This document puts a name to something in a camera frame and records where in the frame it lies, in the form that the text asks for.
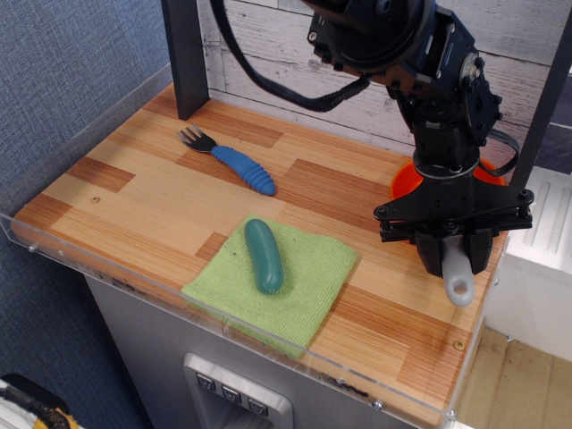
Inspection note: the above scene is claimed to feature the fork with blue handle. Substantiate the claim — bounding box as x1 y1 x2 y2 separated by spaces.
176 124 277 196

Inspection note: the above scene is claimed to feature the white ribbed appliance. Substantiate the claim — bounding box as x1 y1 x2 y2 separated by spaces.
484 167 571 361

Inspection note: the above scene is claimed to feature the orange pan with grey handle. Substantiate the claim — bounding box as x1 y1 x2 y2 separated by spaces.
388 156 506 308

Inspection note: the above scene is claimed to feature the green cloth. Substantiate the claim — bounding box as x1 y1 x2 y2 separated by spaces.
181 215 358 358

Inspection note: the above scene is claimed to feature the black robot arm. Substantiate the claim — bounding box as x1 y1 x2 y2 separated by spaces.
308 1 534 276

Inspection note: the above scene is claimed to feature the dark frame post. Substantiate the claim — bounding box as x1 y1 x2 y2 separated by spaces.
161 0 210 120
509 13 571 193

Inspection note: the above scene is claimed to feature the dark left frame post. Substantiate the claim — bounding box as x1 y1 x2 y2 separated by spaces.
161 0 210 120

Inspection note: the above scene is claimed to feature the silver button panel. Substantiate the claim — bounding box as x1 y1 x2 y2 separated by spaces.
183 353 294 428

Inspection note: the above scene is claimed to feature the black braided cable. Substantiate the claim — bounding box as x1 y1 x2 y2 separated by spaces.
209 0 372 114

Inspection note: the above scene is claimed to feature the green toy cucumber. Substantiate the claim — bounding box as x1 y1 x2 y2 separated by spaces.
244 219 284 295

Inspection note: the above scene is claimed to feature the grey metal cabinet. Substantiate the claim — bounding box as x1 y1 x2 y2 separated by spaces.
87 277 412 428

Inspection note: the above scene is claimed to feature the dark right frame post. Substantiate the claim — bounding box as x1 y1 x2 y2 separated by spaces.
509 13 571 193

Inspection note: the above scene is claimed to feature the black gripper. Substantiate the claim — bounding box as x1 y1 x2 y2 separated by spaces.
374 159 534 276

